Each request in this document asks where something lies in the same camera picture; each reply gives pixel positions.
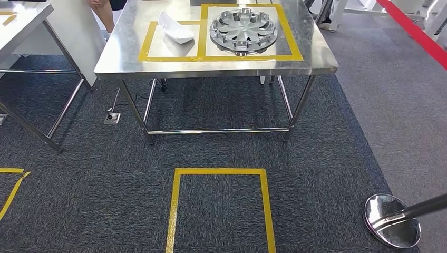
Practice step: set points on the white plastic mirror cover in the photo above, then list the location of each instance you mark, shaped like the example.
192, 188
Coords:
176, 33

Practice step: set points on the white desk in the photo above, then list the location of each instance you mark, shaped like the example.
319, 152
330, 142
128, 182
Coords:
77, 42
262, 80

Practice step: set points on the floor power socket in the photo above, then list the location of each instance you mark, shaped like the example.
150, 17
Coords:
112, 119

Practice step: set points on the red barrier belt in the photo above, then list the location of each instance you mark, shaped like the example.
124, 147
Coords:
415, 31

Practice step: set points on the stainless steel workbench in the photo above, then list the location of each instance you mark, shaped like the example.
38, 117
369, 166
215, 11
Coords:
118, 52
21, 31

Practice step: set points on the grey wheel hubcap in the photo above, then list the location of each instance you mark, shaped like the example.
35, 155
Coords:
242, 31

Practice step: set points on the chrome stanchion post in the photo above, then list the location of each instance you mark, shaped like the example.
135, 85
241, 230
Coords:
391, 220

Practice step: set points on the person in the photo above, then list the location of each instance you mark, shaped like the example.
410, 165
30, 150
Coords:
324, 23
103, 14

